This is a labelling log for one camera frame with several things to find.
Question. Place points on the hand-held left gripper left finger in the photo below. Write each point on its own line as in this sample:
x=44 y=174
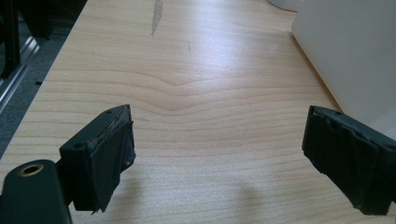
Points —
x=93 y=161

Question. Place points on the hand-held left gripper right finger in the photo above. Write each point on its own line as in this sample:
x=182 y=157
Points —
x=345 y=155

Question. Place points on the large white box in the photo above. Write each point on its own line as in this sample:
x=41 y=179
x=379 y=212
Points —
x=348 y=53

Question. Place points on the black metal stand post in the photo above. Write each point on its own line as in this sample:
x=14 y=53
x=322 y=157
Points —
x=11 y=37

